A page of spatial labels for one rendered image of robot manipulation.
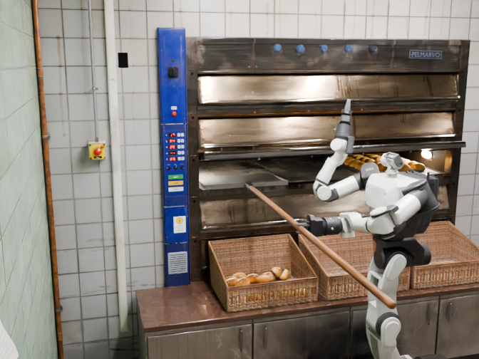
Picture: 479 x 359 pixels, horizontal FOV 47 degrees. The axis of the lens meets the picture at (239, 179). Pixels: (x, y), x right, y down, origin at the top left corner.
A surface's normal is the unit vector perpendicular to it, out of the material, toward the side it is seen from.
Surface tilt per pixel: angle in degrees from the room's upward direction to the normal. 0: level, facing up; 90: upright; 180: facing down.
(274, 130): 70
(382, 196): 90
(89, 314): 90
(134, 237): 90
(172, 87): 90
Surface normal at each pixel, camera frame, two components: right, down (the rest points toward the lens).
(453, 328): 0.27, 0.21
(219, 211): 0.25, -0.14
